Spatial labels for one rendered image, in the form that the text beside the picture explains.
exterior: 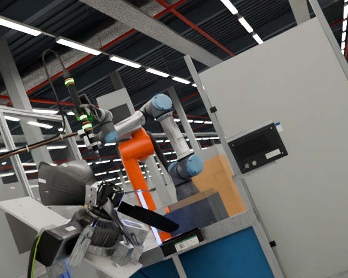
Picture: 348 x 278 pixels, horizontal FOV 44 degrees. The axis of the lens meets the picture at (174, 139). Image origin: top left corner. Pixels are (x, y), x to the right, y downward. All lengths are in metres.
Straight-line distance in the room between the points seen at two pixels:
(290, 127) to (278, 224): 0.83
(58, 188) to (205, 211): 0.98
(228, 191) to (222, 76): 6.32
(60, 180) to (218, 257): 0.97
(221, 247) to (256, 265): 0.20
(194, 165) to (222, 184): 7.43
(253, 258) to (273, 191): 1.45
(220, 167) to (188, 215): 7.37
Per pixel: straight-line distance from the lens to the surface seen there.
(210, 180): 10.01
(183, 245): 2.19
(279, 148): 2.28
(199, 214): 2.56
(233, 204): 9.96
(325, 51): 3.85
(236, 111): 3.79
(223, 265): 2.42
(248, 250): 2.38
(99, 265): 1.94
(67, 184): 1.93
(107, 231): 2.01
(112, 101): 6.11
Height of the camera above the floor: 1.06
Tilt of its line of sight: 7 degrees up
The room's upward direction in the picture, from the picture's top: 23 degrees counter-clockwise
